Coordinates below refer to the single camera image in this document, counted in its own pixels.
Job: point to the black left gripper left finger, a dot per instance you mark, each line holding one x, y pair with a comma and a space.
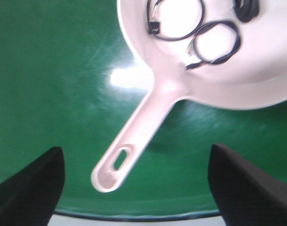
29, 197

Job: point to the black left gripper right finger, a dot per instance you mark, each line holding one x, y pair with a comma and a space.
245, 194

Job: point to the pink plastic dustpan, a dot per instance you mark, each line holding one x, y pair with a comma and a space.
255, 78

